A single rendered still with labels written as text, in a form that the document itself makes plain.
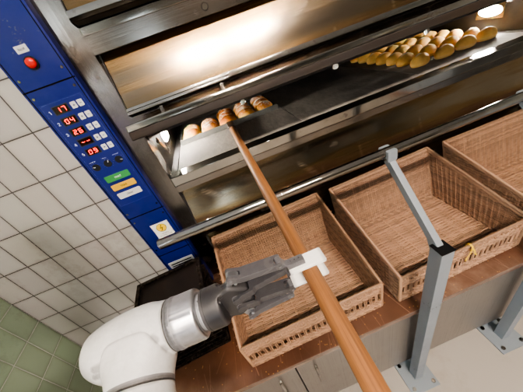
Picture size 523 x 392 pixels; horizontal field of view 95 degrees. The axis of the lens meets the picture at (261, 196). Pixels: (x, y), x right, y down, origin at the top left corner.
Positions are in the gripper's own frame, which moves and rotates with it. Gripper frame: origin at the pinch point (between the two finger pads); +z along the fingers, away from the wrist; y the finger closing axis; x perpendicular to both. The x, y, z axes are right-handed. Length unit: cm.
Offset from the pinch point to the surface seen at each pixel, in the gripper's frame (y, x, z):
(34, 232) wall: 1, -64, -88
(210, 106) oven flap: -22, -50, -6
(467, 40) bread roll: -3, -81, 120
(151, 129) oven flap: -22, -50, -25
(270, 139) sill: 1, -65, 12
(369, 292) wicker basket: 47, -15, 21
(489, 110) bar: 2, -27, 71
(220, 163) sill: 3, -64, -11
